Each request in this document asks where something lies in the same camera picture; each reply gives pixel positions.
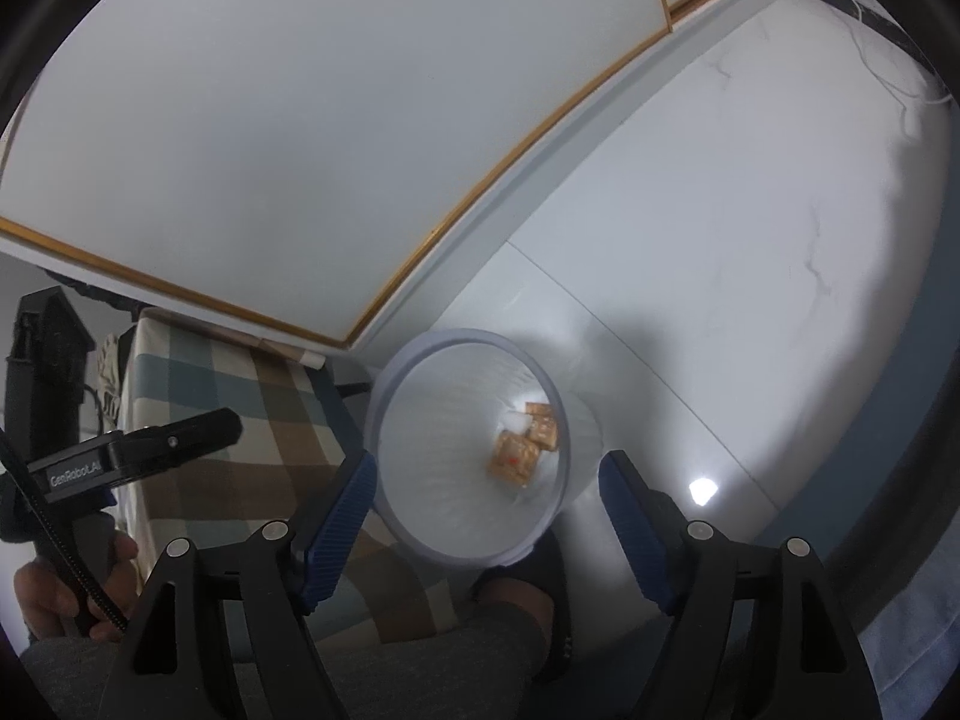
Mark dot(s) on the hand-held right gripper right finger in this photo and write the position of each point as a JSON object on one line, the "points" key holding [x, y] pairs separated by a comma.
{"points": [[637, 532]]}

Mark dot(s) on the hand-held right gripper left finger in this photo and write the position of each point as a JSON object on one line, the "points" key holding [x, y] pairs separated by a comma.
{"points": [[337, 525]]}

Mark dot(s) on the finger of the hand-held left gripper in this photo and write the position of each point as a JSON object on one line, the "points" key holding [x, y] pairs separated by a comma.
{"points": [[187, 439]]}

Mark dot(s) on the brown printed sachet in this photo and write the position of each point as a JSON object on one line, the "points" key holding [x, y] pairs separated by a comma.
{"points": [[514, 457], [541, 431]]}

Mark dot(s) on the white trash bin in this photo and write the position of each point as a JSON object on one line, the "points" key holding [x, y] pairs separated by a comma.
{"points": [[450, 420]]}

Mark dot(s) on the person's left hand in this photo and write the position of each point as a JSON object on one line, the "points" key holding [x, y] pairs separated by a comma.
{"points": [[45, 604]]}

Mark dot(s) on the checked tablecloth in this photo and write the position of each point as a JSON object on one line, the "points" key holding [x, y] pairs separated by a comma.
{"points": [[225, 405]]}

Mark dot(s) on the beige jacket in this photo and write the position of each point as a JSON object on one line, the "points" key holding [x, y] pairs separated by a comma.
{"points": [[111, 379]]}

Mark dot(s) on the black sandal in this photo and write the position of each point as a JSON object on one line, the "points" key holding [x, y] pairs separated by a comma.
{"points": [[559, 615]]}

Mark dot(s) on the person's left leg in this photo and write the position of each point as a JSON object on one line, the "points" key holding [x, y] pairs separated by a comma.
{"points": [[67, 679]]}

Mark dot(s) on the light blue bedsheet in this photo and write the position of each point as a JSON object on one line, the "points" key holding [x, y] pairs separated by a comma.
{"points": [[900, 630]]}

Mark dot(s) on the white wardrobe with gold trim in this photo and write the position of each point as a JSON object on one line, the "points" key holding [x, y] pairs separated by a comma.
{"points": [[300, 127]]}

